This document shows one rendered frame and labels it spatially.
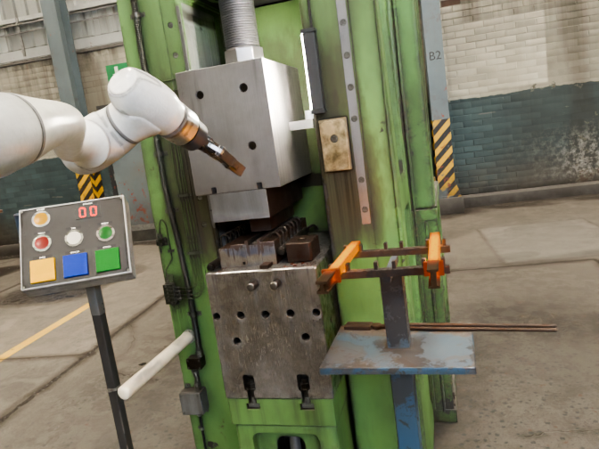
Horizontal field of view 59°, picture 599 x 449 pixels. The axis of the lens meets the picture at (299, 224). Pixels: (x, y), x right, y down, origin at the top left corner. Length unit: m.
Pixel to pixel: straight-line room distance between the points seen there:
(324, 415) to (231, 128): 0.98
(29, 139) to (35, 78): 8.59
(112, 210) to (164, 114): 0.76
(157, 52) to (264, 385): 1.20
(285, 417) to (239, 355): 0.26
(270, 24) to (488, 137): 5.76
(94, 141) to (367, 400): 1.32
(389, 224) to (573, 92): 6.29
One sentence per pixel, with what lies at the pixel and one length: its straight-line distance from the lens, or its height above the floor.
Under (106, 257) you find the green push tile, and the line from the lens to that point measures 1.83.
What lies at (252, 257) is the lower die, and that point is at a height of 0.94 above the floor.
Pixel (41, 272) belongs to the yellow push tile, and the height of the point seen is 1.01.
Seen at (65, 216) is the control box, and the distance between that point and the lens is 1.93.
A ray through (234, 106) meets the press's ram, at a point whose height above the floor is 1.43.
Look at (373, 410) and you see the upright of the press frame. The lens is 2.04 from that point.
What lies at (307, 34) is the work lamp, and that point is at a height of 1.62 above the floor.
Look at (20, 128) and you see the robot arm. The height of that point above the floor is 1.37.
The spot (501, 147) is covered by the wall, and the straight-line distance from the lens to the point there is 7.72.
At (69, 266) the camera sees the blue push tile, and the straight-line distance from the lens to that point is 1.85.
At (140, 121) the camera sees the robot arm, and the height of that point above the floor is 1.39.
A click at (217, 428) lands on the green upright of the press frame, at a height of 0.23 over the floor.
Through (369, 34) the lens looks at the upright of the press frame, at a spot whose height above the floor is 1.60.
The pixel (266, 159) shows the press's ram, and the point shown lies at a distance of 1.70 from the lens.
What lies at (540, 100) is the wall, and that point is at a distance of 7.81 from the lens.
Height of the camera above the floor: 1.32
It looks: 10 degrees down
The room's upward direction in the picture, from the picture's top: 8 degrees counter-clockwise
